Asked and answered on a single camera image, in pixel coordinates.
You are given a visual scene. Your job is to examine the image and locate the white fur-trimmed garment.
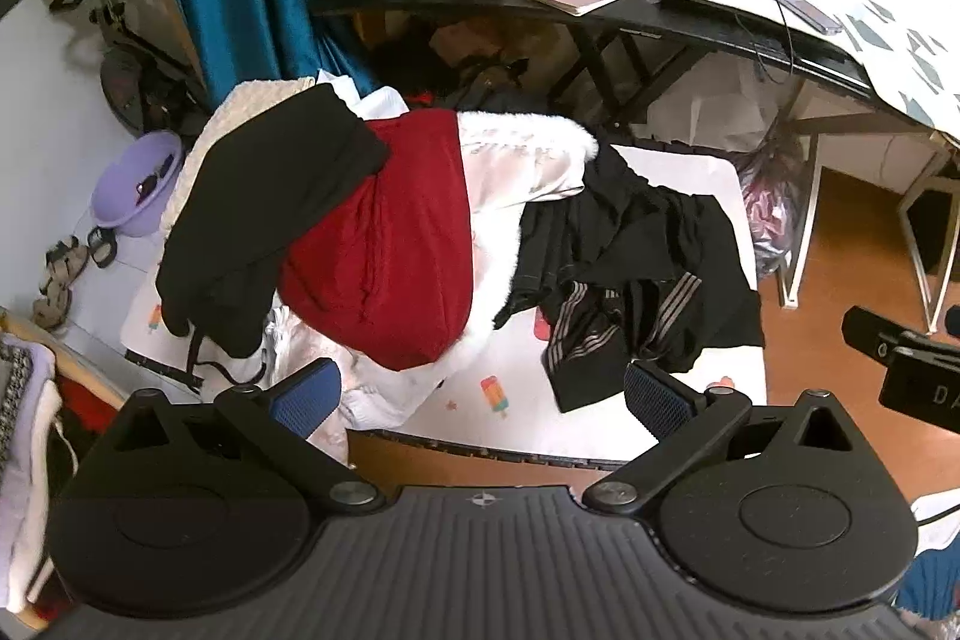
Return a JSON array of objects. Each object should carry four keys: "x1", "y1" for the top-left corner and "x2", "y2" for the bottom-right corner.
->
[{"x1": 405, "y1": 110, "x2": 601, "y2": 378}]

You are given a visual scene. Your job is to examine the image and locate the wooden frame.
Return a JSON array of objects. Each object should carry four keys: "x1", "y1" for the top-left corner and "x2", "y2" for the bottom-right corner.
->
[{"x1": 0, "y1": 305, "x2": 130, "y2": 410}]

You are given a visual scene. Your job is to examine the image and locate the black garment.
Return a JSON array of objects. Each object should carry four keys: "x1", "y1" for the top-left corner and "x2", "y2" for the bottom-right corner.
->
[{"x1": 495, "y1": 143, "x2": 758, "y2": 330}]

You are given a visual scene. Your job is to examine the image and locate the cream knit blanket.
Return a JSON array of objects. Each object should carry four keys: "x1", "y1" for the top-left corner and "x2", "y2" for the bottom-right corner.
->
[{"x1": 160, "y1": 77, "x2": 320, "y2": 236}]

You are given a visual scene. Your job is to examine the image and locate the purple plastic basin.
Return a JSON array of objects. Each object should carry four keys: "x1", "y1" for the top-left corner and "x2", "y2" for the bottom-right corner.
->
[{"x1": 89, "y1": 131, "x2": 185, "y2": 237}]

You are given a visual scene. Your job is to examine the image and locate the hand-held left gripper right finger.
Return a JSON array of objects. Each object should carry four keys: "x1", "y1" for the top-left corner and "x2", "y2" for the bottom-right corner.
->
[{"x1": 582, "y1": 359, "x2": 872, "y2": 518}]

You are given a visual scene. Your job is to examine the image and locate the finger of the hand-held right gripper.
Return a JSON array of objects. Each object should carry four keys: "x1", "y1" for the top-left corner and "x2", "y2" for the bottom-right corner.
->
[{"x1": 841, "y1": 305, "x2": 960, "y2": 366}]

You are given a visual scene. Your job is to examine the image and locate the black exercise bike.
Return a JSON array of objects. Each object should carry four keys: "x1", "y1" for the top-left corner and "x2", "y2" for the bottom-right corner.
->
[{"x1": 45, "y1": 0, "x2": 212, "y2": 140}]

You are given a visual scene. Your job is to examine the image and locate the blue white cloth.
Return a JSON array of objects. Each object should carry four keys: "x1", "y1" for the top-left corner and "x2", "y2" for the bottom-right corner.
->
[{"x1": 891, "y1": 490, "x2": 960, "y2": 640}]

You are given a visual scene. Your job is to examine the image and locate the stack of folded clothes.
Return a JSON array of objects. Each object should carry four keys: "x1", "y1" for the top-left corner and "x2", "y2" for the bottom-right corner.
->
[{"x1": 0, "y1": 331, "x2": 85, "y2": 620}]

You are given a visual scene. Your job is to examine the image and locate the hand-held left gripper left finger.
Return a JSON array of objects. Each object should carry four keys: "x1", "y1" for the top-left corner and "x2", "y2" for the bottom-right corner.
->
[{"x1": 96, "y1": 357, "x2": 385, "y2": 516}]

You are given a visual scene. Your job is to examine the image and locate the beige sandal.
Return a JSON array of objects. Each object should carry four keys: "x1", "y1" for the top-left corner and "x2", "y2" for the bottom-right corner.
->
[
  {"x1": 40, "y1": 234, "x2": 85, "y2": 282},
  {"x1": 32, "y1": 278, "x2": 74, "y2": 331}
]

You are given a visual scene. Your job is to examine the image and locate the white popsicle print table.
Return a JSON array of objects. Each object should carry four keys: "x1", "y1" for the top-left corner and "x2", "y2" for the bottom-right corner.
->
[{"x1": 123, "y1": 141, "x2": 770, "y2": 462}]

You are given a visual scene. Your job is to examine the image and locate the white crumpled garment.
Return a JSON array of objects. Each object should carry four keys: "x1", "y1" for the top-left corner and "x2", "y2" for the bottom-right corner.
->
[{"x1": 187, "y1": 302, "x2": 466, "y2": 468}]

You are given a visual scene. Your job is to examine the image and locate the black striped shorts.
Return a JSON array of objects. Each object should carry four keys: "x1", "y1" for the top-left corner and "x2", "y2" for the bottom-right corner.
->
[{"x1": 540, "y1": 271, "x2": 767, "y2": 414}]

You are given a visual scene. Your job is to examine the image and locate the black pants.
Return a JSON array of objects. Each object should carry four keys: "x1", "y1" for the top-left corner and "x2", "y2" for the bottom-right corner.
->
[{"x1": 156, "y1": 83, "x2": 392, "y2": 360}]

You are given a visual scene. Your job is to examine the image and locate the pink plastic bag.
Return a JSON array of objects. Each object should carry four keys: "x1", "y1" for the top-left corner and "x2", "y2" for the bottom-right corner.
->
[{"x1": 738, "y1": 143, "x2": 805, "y2": 278}]

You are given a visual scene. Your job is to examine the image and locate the white metal table frame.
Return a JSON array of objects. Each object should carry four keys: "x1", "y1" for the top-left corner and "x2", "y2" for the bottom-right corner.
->
[{"x1": 778, "y1": 113, "x2": 960, "y2": 335}]

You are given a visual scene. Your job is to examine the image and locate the red sweater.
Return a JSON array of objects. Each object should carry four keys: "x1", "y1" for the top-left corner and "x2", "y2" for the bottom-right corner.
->
[{"x1": 277, "y1": 111, "x2": 475, "y2": 373}]

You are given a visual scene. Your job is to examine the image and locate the smartphone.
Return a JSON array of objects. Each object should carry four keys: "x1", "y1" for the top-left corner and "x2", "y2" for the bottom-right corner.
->
[{"x1": 757, "y1": 0, "x2": 845, "y2": 38}]

